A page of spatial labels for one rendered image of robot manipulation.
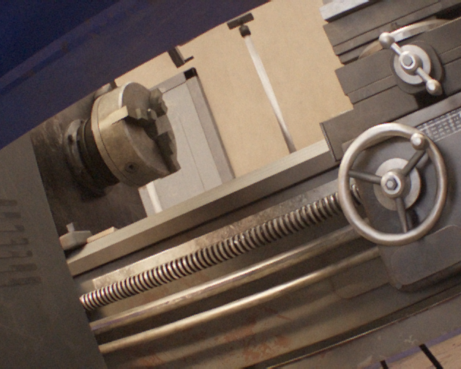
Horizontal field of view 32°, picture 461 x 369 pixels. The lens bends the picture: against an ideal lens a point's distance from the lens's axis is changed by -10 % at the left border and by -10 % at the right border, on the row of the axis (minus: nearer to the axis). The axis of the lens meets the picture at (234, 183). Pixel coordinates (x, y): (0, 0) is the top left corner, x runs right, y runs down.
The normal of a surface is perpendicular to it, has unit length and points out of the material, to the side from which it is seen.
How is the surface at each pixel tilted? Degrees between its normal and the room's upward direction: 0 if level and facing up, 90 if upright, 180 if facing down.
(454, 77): 90
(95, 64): 180
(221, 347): 90
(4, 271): 90
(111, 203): 90
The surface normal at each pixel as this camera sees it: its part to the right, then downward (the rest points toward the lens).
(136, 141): 0.85, -0.37
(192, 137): -0.40, 0.00
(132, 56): 0.34, 0.93
